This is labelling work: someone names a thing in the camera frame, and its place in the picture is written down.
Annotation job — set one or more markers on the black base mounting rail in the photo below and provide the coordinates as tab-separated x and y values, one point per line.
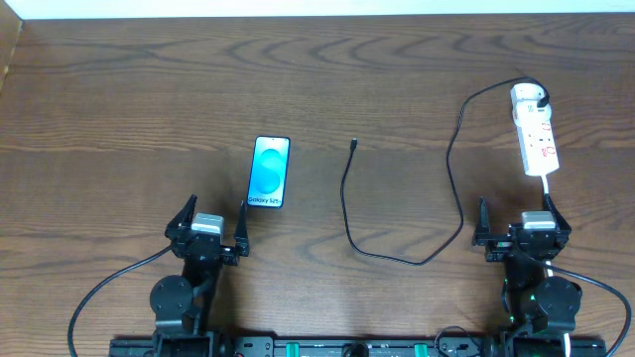
263	346

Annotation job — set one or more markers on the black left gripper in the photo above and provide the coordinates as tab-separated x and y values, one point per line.
205	246

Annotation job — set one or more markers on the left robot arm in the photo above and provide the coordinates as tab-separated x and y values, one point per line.
182	303

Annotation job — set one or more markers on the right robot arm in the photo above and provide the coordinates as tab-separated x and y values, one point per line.
541	306

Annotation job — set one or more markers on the white power strip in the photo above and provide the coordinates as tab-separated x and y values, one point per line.
536	139

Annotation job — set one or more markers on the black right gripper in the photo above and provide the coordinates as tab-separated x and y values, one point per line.
524	241

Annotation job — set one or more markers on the blue Galaxy smartphone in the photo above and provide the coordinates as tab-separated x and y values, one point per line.
269	170

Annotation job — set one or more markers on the cardboard side panel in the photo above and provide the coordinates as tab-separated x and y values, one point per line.
11	28

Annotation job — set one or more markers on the white USB wall charger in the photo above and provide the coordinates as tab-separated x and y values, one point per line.
530	97

